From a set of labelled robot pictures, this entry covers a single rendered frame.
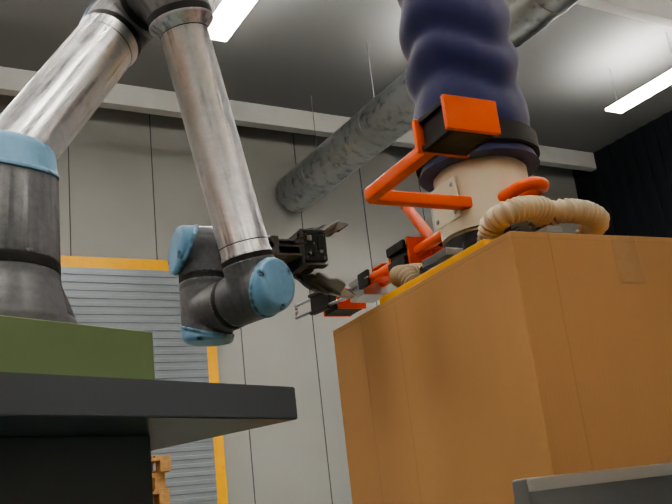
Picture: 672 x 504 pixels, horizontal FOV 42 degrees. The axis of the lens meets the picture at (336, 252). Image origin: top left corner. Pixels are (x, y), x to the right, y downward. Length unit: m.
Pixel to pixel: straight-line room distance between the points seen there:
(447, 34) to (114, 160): 10.37
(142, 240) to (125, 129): 1.57
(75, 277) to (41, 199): 9.89
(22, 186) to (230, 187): 0.44
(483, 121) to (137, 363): 0.55
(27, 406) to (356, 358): 0.89
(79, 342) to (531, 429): 0.59
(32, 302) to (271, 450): 10.55
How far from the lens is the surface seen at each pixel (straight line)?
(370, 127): 10.32
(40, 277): 1.09
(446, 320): 1.36
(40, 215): 1.13
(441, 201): 1.47
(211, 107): 1.50
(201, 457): 11.03
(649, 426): 1.30
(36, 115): 1.44
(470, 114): 1.18
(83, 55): 1.55
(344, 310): 2.05
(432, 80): 1.61
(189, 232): 1.56
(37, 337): 1.01
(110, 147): 11.91
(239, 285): 1.43
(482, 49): 1.61
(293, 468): 11.67
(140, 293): 11.18
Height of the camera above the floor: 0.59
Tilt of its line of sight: 17 degrees up
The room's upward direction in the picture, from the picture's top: 7 degrees counter-clockwise
